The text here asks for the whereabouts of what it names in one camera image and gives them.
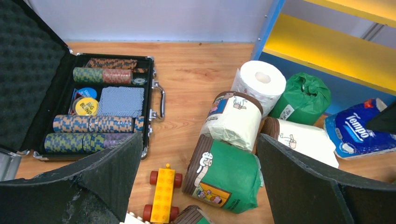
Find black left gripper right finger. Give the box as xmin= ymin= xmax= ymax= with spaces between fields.
xmin=257 ymin=134 xmax=396 ymax=224

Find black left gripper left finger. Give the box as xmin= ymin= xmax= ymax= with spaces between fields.
xmin=0 ymin=133 xmax=143 ymax=224

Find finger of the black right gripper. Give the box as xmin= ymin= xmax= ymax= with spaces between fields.
xmin=366 ymin=100 xmax=396 ymax=134

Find blue Tempo tissue pack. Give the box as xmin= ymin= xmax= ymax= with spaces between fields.
xmin=324 ymin=98 xmax=396 ymax=160

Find blue shelf with coloured boards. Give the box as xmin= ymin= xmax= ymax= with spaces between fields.
xmin=250 ymin=0 xmax=396 ymax=113

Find white toy brick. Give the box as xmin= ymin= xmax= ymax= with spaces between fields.
xmin=121 ymin=212 xmax=150 ymax=224

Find cream wrapped roll brown band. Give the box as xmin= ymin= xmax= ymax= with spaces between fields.
xmin=261 ymin=117 xmax=339 ymax=168

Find plain green wrapped roll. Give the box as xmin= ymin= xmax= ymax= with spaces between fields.
xmin=269 ymin=72 xmax=332 ymax=125

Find green wrapped roll brown band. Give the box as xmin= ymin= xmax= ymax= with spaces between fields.
xmin=182 ymin=134 xmax=264 ymax=214

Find yellow big blind button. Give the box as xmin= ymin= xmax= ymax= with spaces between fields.
xmin=72 ymin=97 xmax=99 ymax=116

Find black poker chip case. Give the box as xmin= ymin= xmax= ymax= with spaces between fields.
xmin=0 ymin=0 xmax=164 ymax=161

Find blue playing card deck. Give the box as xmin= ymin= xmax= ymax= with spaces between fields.
xmin=97 ymin=86 xmax=144 ymax=117

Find green wrapped roll front left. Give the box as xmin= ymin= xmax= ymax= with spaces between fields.
xmin=170 ymin=205 xmax=215 ymax=224

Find blue small blind button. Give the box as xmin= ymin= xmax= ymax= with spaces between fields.
xmin=76 ymin=87 xmax=97 ymax=99

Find cream wrapped roll blue picture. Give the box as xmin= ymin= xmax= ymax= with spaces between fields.
xmin=200 ymin=91 xmax=263 ymax=152

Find plain white paper towel roll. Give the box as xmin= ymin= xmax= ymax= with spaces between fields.
xmin=231 ymin=60 xmax=286 ymax=118

